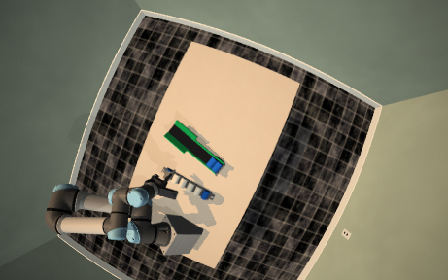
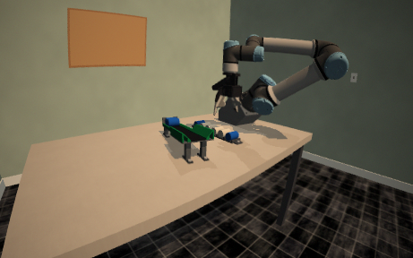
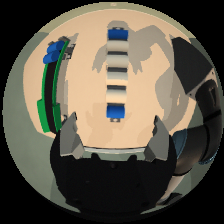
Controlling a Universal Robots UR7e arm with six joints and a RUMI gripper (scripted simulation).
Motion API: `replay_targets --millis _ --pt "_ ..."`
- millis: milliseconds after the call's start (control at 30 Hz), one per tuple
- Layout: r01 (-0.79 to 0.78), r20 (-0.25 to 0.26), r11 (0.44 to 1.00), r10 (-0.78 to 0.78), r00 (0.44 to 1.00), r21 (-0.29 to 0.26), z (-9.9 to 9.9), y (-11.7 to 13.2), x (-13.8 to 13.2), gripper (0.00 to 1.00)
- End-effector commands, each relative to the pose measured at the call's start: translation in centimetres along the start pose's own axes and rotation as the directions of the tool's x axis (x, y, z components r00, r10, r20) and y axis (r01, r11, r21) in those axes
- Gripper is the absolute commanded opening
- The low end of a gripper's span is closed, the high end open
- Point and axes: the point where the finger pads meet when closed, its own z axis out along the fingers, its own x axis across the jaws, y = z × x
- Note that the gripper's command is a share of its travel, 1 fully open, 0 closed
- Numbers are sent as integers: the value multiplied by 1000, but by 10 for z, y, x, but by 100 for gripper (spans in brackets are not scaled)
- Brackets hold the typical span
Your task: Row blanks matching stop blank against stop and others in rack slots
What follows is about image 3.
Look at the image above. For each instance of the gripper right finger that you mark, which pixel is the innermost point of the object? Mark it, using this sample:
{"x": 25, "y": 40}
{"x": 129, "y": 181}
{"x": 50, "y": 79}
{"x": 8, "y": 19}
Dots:
{"x": 161, "y": 151}

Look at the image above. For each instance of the blue plastic bar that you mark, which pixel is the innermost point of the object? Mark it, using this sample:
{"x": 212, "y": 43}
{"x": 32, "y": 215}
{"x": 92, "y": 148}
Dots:
{"x": 115, "y": 111}
{"x": 56, "y": 46}
{"x": 117, "y": 34}
{"x": 51, "y": 57}

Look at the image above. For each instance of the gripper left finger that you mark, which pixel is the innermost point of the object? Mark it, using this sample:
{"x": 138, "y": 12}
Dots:
{"x": 66, "y": 147}

